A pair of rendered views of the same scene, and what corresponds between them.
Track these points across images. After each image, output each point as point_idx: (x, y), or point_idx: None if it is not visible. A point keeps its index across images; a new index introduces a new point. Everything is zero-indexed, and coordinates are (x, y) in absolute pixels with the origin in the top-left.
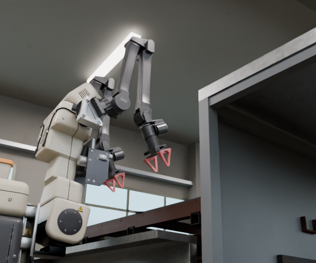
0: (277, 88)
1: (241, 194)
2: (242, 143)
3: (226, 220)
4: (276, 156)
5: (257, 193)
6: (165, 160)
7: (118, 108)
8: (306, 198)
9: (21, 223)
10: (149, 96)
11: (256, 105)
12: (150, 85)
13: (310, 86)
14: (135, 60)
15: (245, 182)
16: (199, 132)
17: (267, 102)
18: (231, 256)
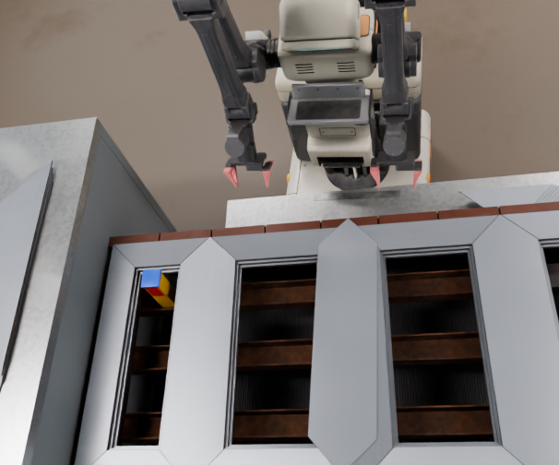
0: (39, 163)
1: (125, 208)
2: (102, 187)
3: (138, 204)
4: (93, 234)
5: (120, 226)
6: (233, 176)
7: None
8: (101, 298)
9: (281, 105)
10: (220, 89)
11: (67, 171)
12: (213, 72)
13: (14, 183)
14: None
15: (120, 208)
16: (114, 143)
17: (57, 174)
18: (148, 220)
